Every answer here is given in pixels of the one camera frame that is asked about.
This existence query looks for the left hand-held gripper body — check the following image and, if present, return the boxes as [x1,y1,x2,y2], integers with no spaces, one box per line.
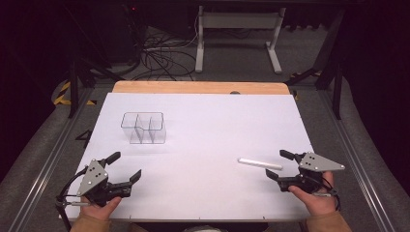
[76,158,133,208]

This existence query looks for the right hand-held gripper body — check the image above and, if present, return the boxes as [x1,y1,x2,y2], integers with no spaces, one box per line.
[277,152,346,195]

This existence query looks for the person's left hand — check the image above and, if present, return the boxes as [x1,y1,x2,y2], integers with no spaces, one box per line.
[79,196,123,222]

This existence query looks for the person's right hand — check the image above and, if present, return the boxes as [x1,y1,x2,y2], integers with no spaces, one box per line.
[287,170,338,217]

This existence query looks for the white stick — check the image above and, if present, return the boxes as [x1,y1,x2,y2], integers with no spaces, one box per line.
[237,157,284,171]

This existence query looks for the clear plastic divided organizer box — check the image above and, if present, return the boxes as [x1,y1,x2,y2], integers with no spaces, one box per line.
[120,111,167,145]

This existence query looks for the black metal stand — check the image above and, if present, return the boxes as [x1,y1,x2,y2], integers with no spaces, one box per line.
[284,9,344,121]
[65,57,126,120]

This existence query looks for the white table cover sheet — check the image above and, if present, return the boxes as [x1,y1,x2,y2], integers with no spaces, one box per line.
[59,92,315,223]

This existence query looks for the yellow black hazard tape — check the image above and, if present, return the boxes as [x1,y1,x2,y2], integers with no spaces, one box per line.
[52,80,98,107]

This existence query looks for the black equipment cabinet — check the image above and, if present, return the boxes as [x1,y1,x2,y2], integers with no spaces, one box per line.
[73,2,143,66]

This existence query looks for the aluminium floor rail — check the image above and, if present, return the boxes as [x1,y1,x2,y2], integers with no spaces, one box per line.
[7,88,95,232]
[317,90,390,232]

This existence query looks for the right hand-held gripper cable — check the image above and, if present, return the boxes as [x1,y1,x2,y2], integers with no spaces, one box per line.
[313,175,342,213]

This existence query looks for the hand-held gripper cable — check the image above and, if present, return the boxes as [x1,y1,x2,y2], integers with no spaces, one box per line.
[313,175,342,213]
[54,165,92,232]

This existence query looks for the left hand-held gripper cable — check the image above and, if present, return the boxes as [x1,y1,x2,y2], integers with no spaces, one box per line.
[54,165,92,232]

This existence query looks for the black floor cable bundle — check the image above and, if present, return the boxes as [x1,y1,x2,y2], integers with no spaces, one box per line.
[130,15,199,82]

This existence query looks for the white metal stand frame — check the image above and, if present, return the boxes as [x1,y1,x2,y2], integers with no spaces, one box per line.
[193,5,287,74]

